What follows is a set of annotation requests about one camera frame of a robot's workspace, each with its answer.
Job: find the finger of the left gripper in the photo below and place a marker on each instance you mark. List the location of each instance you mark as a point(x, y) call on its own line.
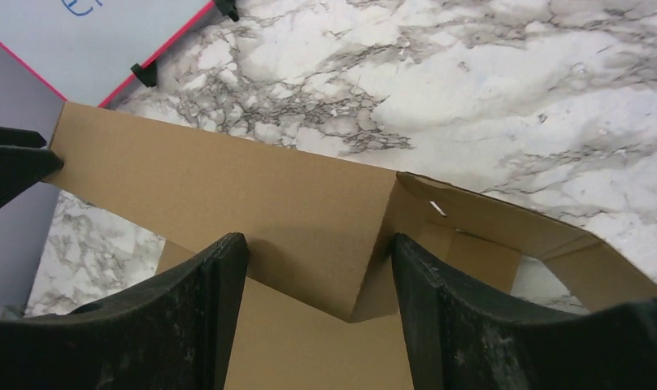
point(24, 161)

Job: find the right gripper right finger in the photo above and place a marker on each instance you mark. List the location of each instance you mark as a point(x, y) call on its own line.
point(461, 333)

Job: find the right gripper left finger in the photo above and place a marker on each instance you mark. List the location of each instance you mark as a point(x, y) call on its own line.
point(174, 330)

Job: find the brown cardboard box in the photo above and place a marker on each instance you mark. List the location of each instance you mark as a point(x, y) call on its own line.
point(321, 309)

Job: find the pink framed whiteboard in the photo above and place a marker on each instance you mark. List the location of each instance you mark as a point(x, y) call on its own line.
point(87, 51)

